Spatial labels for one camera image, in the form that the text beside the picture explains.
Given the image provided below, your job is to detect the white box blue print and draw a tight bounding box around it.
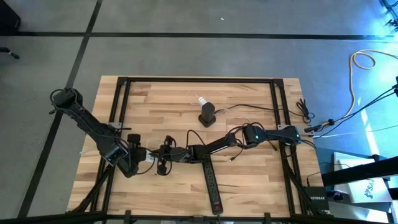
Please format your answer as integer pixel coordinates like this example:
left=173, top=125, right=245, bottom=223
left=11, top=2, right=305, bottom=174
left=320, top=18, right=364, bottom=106
left=333, top=151, right=393, bottom=203

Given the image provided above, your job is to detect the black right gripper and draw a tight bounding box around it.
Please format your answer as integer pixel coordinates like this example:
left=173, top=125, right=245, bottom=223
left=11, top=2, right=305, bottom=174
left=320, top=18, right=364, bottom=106
left=150, top=135, right=192, bottom=177

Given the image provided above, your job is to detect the white floor cable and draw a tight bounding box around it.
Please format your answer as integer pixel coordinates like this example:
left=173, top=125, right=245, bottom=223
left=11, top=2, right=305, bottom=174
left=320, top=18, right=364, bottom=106
left=313, top=124, right=398, bottom=140

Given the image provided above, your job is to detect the black chair leg caster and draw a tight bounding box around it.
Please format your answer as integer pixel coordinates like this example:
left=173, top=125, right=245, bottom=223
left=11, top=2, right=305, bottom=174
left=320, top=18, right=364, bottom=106
left=0, top=46, right=20, bottom=60

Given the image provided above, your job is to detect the black tower power strip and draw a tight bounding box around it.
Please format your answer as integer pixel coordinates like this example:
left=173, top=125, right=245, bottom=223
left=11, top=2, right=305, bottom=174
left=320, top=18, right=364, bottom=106
left=198, top=101, right=217, bottom=128

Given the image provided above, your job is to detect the black cabinet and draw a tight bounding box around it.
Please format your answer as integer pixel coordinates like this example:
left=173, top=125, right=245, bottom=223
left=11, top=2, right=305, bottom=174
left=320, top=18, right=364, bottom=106
left=0, top=0, right=21, bottom=32

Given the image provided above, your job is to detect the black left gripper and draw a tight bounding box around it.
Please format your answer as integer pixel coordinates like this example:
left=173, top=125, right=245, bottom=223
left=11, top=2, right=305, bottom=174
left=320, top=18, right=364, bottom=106
left=118, top=133, right=149, bottom=179

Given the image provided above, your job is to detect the black aluminium table frame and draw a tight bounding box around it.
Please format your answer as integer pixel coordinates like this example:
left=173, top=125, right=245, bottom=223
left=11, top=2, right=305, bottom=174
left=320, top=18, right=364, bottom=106
left=63, top=76, right=332, bottom=224

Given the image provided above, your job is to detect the black floor cable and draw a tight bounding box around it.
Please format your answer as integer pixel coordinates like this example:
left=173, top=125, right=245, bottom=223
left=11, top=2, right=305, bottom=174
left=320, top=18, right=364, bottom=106
left=310, top=83, right=398, bottom=138

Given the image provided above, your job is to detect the yellow extension cable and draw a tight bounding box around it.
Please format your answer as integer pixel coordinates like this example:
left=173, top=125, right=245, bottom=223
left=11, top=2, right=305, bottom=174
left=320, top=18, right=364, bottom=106
left=340, top=49, right=398, bottom=121

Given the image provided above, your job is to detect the thin black USB cable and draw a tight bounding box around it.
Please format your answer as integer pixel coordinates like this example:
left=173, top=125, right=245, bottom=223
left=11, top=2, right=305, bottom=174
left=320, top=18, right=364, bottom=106
left=229, top=136, right=280, bottom=162

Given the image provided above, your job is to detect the black metal beam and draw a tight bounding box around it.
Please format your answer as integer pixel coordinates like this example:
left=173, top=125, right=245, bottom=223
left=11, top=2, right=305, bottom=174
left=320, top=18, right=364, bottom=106
left=321, top=156, right=398, bottom=187

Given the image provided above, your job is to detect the black Netgear network switch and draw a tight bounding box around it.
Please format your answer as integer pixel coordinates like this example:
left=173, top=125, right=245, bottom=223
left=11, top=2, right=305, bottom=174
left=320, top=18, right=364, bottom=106
left=303, top=185, right=330, bottom=211

